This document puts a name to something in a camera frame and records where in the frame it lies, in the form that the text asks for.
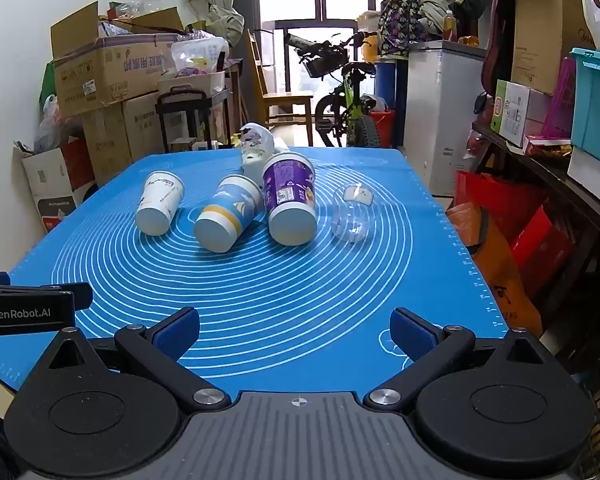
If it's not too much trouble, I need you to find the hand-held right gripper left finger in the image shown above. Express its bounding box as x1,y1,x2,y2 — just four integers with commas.
35,306,232,415

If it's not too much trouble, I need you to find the white and green box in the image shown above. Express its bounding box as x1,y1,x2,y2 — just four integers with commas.
491,80,553,148

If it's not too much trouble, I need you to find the red bucket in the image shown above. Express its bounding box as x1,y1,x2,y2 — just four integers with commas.
370,109,396,147

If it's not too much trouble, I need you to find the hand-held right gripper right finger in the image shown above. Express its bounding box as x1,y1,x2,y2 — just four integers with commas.
363,306,557,415

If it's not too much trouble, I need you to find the pink plastic basket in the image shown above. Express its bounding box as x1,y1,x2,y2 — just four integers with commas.
542,57,578,138

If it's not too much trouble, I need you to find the clear bag of packets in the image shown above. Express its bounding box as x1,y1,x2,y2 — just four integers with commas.
171,35,229,78

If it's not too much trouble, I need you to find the white and red cardboard box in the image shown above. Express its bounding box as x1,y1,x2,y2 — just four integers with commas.
14,137,98,233

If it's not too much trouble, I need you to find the blue and yellow paper cup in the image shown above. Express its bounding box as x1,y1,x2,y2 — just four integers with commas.
193,174,266,254

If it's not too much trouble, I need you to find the green and black bicycle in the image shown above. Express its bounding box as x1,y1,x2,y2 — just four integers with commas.
286,30,381,150

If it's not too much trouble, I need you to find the white chest freezer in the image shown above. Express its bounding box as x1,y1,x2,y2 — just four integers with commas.
404,40,488,198

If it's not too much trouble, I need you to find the blue silicone baking mat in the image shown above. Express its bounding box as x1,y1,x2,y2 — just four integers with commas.
0,147,511,406

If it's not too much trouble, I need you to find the maroon hanging bag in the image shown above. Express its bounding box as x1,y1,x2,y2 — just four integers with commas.
481,0,523,96

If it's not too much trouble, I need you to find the floral fabric bag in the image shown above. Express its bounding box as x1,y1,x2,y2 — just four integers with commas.
378,0,423,58

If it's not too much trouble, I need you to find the tall cardboard box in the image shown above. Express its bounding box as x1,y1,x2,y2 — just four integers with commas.
511,0,588,96

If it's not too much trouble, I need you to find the white printed cup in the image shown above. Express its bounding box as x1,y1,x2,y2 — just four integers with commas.
239,122,291,186

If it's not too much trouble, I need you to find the orange shopping bag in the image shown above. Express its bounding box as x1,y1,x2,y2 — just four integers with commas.
447,202,543,338

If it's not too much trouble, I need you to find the dark wooden shelf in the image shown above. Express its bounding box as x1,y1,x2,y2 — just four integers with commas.
472,120,600,376

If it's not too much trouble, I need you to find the purple and white paper cup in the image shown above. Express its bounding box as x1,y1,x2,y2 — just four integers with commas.
261,153,318,247

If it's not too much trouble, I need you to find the red paper bag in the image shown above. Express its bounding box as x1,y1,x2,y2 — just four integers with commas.
454,170,546,246

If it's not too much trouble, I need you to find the brown cardboard box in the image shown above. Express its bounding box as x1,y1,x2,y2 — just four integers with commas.
82,91,163,186

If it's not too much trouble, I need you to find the black trolley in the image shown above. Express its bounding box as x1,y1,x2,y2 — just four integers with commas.
155,87,233,153

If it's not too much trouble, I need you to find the clear plastic cup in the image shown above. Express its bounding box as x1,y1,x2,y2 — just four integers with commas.
330,184,376,243

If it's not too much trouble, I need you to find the red gift box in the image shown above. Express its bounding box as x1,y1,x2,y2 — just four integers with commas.
510,205,576,301

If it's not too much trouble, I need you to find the wooden chair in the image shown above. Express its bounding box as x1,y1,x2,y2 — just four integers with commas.
247,30,315,147

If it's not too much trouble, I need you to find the blue barrel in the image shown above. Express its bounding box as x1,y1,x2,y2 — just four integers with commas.
374,57,411,111

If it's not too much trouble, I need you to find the large open cardboard box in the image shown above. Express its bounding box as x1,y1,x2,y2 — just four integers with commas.
50,2,186,118

